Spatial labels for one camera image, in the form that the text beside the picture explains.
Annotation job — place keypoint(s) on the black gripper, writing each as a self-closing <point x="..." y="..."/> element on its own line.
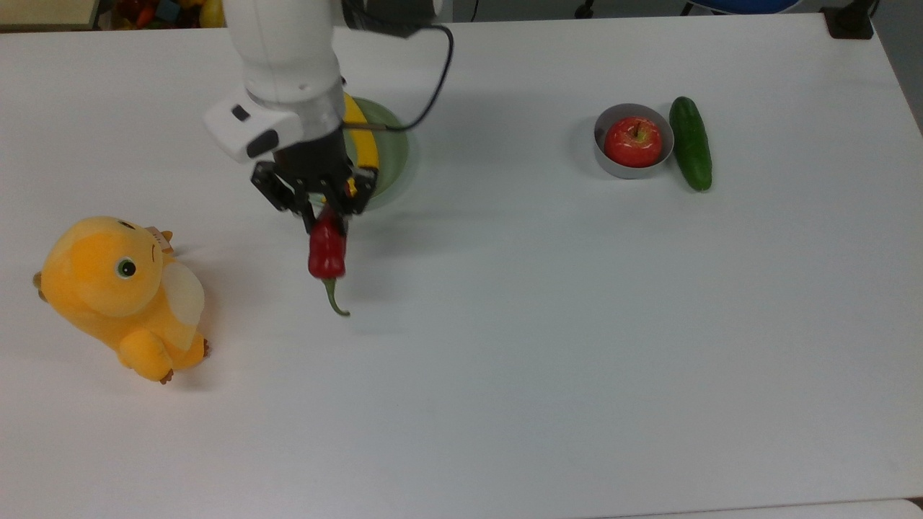
<point x="314" y="162"/>

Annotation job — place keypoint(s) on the red chili pepper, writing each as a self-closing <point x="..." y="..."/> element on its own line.
<point x="326" y="252"/>

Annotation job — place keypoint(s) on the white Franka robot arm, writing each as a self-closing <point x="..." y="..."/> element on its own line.
<point x="281" y="50"/>

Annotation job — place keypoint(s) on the pale green plastic plate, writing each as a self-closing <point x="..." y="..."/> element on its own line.
<point x="391" y="151"/>

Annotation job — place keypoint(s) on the yellow toy banana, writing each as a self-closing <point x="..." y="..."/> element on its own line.
<point x="368" y="150"/>

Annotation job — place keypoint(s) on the orange plush dinosaur toy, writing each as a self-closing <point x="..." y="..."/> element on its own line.
<point x="108" y="288"/>

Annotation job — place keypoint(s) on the yellow toy fruit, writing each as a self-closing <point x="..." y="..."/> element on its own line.
<point x="212" y="13"/>

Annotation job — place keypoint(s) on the box of colourful toys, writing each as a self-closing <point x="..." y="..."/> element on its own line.
<point x="155" y="13"/>

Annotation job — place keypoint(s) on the small grey bowl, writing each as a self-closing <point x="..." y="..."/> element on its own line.
<point x="629" y="172"/>

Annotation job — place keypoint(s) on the red toy apple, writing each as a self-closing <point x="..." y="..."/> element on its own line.
<point x="633" y="143"/>

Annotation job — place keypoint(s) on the black chair foot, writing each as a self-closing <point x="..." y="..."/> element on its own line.
<point x="585" y="10"/>

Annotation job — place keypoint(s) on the light wooden board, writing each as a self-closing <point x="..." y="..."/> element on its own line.
<point x="43" y="13"/>

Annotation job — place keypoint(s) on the green cucumber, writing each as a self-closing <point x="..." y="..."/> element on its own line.
<point x="691" y="144"/>

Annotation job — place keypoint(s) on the black table clamp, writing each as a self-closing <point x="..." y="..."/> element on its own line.
<point x="849" y="25"/>

